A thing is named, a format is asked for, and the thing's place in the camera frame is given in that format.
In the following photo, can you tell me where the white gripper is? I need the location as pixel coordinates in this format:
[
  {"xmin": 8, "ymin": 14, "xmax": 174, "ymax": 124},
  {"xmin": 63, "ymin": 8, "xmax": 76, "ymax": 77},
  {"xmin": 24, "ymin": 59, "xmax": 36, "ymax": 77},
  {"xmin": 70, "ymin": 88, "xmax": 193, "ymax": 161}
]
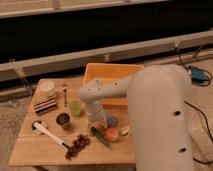
[{"xmin": 86, "ymin": 101, "xmax": 108, "ymax": 132}]

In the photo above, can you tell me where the green pepper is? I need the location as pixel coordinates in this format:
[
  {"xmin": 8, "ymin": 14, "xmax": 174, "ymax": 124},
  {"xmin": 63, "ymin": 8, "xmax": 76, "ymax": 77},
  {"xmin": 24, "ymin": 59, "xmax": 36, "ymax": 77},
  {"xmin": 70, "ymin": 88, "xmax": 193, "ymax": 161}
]
[{"xmin": 90, "ymin": 127, "xmax": 110, "ymax": 147}]

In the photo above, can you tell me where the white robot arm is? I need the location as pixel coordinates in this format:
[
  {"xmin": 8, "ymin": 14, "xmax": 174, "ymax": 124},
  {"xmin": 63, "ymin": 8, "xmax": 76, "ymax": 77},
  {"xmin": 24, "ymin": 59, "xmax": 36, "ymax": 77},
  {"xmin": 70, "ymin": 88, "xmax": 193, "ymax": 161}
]
[{"xmin": 78, "ymin": 64, "xmax": 194, "ymax": 171}]

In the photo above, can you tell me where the green plastic cup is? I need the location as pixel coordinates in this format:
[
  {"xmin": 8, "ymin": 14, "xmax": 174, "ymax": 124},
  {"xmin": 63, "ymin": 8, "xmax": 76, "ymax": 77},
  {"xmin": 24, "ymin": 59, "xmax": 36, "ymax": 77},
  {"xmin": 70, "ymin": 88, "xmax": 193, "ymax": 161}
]
[{"xmin": 68, "ymin": 100, "xmax": 81, "ymax": 116}]

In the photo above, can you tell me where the metal cup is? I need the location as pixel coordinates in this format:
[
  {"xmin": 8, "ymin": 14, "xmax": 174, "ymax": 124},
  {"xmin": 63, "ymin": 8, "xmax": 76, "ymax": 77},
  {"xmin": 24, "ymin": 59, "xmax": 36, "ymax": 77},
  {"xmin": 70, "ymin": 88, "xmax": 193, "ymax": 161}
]
[{"xmin": 56, "ymin": 113, "xmax": 71, "ymax": 130}]

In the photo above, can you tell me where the blue sponge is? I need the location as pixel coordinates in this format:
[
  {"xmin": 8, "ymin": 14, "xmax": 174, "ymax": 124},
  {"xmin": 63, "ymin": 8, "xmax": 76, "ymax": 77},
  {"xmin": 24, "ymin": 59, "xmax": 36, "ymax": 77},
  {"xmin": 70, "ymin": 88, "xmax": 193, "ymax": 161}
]
[{"xmin": 104, "ymin": 112, "xmax": 119, "ymax": 127}]

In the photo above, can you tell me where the bunch of dark grapes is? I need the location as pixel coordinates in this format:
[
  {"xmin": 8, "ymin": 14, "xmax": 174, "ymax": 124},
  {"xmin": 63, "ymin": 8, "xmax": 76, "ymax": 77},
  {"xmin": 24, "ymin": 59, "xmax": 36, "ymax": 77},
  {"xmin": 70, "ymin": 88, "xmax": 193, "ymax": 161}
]
[{"xmin": 65, "ymin": 134, "xmax": 90, "ymax": 160}]

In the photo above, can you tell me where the yellow banana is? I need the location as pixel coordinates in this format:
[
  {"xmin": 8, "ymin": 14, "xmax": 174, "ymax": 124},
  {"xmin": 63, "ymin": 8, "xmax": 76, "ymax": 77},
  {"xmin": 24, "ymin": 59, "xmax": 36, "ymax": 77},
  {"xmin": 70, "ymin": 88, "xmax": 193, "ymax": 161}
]
[{"xmin": 120, "ymin": 125, "xmax": 131, "ymax": 136}]

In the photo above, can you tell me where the orange plastic bin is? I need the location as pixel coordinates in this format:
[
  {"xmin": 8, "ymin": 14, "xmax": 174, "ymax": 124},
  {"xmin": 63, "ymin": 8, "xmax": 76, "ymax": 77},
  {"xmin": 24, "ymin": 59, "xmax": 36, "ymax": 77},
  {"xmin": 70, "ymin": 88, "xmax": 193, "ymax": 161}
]
[{"xmin": 82, "ymin": 62, "xmax": 145, "ymax": 107}]

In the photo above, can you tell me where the white bowl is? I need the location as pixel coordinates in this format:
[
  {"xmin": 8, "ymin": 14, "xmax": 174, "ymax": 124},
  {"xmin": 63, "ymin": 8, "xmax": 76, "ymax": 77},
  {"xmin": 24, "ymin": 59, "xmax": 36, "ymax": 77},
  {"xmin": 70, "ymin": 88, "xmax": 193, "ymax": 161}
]
[{"xmin": 39, "ymin": 80, "xmax": 55, "ymax": 98}]

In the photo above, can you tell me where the blue power device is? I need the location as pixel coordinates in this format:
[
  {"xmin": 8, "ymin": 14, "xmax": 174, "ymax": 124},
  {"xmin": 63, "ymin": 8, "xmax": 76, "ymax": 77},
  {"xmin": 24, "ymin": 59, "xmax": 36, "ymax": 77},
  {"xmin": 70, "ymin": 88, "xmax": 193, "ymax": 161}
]
[{"xmin": 191, "ymin": 69, "xmax": 206, "ymax": 83}]

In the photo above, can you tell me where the black cable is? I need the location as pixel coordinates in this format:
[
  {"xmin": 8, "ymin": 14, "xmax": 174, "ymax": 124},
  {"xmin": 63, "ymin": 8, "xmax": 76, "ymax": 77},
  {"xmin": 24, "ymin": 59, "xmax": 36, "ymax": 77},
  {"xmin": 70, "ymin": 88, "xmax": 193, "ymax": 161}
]
[{"xmin": 174, "ymin": 46, "xmax": 213, "ymax": 165}]

